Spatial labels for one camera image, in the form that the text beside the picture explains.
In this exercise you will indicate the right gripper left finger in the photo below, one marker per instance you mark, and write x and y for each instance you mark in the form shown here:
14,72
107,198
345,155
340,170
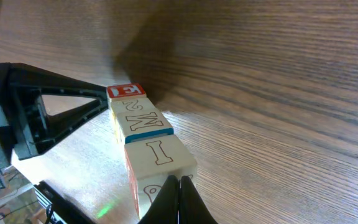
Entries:
164,209

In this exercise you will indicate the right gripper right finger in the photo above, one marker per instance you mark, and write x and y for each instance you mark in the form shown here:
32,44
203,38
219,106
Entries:
192,209

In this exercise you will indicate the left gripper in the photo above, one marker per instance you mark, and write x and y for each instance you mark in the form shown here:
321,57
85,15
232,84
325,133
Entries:
39,109

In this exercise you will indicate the green label wooden block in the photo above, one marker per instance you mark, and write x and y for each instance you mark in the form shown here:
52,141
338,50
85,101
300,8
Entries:
149,162

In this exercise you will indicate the red label wooden block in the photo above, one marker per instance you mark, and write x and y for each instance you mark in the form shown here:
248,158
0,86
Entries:
125,92

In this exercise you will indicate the yellow letter wooden block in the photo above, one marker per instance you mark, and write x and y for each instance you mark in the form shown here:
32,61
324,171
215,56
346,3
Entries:
123,106

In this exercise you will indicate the blue label wooden block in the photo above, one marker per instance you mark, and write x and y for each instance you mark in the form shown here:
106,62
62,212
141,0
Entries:
140,125

